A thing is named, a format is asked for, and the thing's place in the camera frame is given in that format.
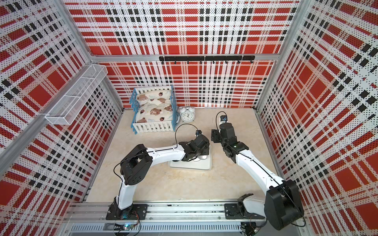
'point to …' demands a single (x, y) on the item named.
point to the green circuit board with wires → (127, 226)
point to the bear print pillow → (154, 96)
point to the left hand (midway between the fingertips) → (207, 147)
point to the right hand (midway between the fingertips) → (220, 129)
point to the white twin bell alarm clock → (187, 114)
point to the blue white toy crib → (155, 127)
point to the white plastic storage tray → (202, 164)
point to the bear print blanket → (149, 112)
